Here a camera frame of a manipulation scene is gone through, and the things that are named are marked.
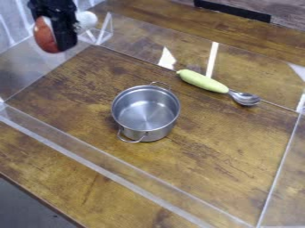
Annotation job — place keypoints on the small silver metal pot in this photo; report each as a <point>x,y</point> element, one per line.
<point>144,110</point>

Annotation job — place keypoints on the green handled metal spoon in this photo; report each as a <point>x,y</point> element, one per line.
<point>211,85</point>

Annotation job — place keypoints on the red and white plush mushroom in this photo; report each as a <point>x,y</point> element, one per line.
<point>43,32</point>

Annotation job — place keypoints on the black bar at back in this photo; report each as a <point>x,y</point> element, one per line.
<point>251,15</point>

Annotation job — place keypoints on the clear acrylic enclosure wall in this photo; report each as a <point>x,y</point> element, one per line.
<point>229,168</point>

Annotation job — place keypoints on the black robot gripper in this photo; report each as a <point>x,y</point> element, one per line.
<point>60,11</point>

